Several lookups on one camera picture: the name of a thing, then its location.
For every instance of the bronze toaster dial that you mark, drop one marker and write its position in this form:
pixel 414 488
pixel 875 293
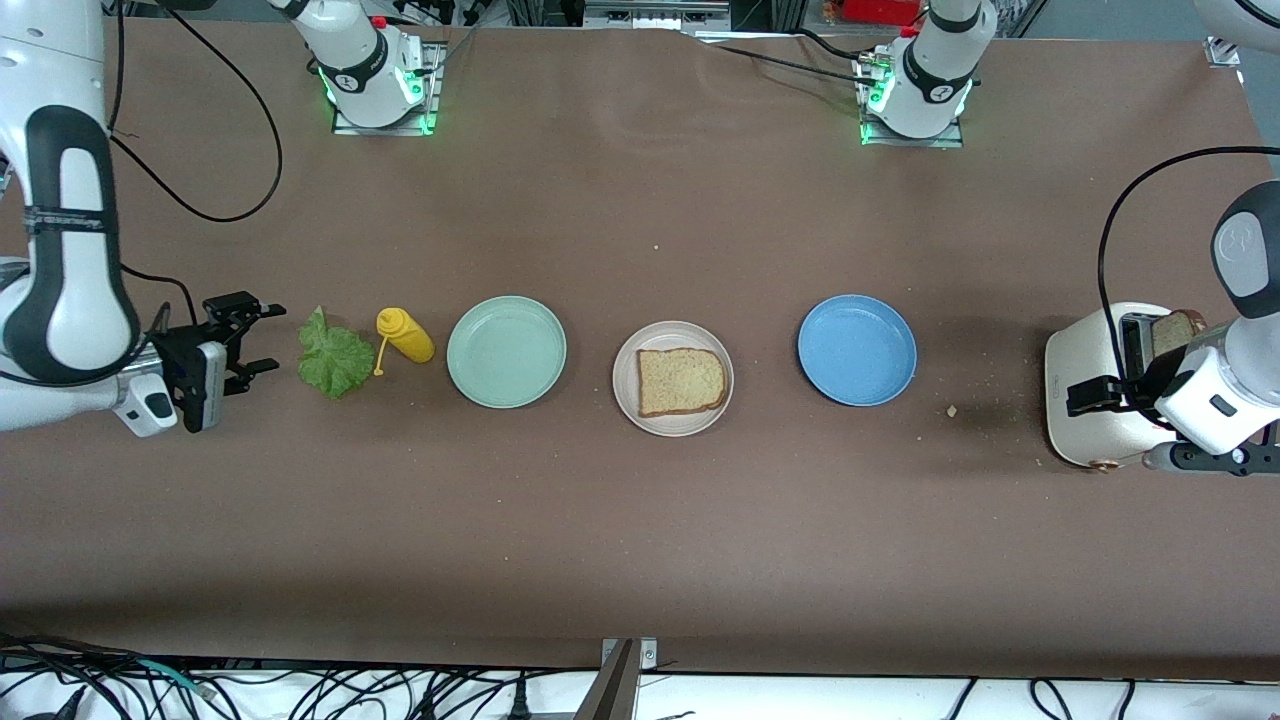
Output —
pixel 1105 465

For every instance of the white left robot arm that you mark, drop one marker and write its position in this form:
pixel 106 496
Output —
pixel 935 80

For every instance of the white toaster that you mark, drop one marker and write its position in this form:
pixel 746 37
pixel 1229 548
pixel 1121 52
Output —
pixel 1075 345

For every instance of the beige plate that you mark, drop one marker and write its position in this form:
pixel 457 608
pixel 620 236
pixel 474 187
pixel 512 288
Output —
pixel 625 395

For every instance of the silver table edge bracket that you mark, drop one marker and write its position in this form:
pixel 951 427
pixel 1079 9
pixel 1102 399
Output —
pixel 648 655

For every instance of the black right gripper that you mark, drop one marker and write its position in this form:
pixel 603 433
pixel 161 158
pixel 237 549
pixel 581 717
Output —
pixel 180 347

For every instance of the mint green plate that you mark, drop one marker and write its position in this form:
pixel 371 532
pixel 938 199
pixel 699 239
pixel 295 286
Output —
pixel 505 350

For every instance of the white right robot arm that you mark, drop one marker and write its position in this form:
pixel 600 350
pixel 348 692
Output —
pixel 365 70

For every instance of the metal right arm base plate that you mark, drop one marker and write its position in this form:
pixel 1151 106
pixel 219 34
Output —
pixel 432 100

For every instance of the aluminium frame profile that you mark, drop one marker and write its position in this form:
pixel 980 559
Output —
pixel 1222 52

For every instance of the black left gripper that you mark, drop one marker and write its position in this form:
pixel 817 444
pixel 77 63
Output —
pixel 1148 382

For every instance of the black power plug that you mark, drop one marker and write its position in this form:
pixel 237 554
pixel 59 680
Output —
pixel 518 703

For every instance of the grey metal beam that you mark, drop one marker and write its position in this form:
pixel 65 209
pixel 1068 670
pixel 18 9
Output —
pixel 610 695

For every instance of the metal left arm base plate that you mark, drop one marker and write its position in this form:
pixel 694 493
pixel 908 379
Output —
pixel 950 142

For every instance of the yellow mustard squeeze bottle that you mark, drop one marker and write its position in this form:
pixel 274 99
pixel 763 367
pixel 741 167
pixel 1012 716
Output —
pixel 408 338

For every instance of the green lettuce leaf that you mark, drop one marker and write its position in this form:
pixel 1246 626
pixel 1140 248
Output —
pixel 335 360

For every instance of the silver metal box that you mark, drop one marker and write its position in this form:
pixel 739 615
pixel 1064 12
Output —
pixel 655 12

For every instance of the blue plate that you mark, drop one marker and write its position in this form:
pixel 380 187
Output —
pixel 857 350

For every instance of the red box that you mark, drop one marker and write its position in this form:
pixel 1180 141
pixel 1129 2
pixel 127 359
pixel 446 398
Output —
pixel 880 10

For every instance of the brown bread slice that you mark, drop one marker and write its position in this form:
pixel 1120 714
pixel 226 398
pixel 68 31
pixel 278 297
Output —
pixel 1178 332
pixel 680 382

